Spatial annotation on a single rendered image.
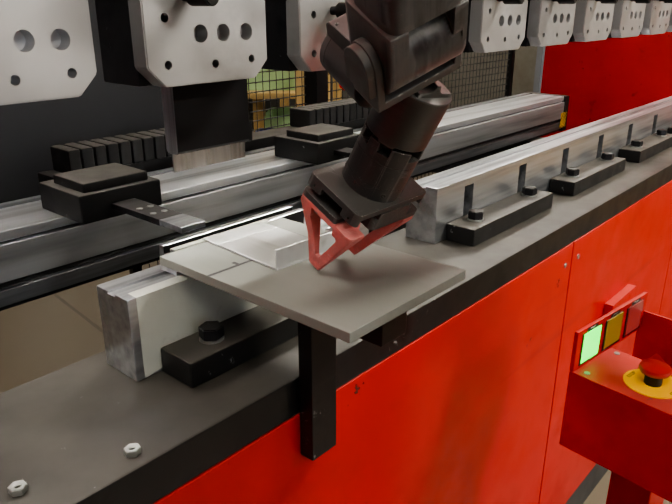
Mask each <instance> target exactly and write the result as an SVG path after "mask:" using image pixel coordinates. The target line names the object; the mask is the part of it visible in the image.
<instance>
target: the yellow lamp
mask: <svg viewBox="0 0 672 504"><path fill-rule="evenodd" d="M623 314H624V312H622V313H620V314H618V315H616V316H615V317H613V318H611V319H610V320H608V322H607V328H606V335H605V341H604V347H603V349H605V348H606V347H608V346H610V345H611V344H613V343H614V342H616V341H617V340H619V338H620V332H621V326H622V320H623Z"/></svg>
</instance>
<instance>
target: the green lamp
mask: <svg viewBox="0 0 672 504"><path fill-rule="evenodd" d="M601 329H602V325H600V326H598V327H596V328H595V329H593V330H591V331H589V332H588V333H586V334H585V335H584V342H583V349H582V356H581V362H580V364H582V363H583V362H585V361H586V360H588V359H589V358H591V357H592V356H594V355H596V354H597V353H598V348H599V342H600V335H601Z"/></svg>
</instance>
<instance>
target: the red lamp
mask: <svg viewBox="0 0 672 504"><path fill-rule="evenodd" d="M643 302H644V300H642V301H640V302H638V303H637V304H635V305H633V306H632V307H630V308H629V311H628V317H627V323H626V328H625V334H624V335H627V334H628V333H630V332H631V331H633V330H635V329H636V328H638V327H639V325H640V319H641V314H642V308H643Z"/></svg>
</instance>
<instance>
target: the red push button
mask: <svg viewBox="0 0 672 504"><path fill-rule="evenodd" d="M639 369H640V371H641V372H642V373H643V374H644V375H645V376H644V383H645V384H646V385H648V386H650V387H661V386H662V382H663V379H666V378H668V377H670V376H671V375H672V368H671V367H670V366H669V365H668V364H666V363H665V362H663V361H660V360H657V359H645V360H642V361H641V362H640V364H639Z"/></svg>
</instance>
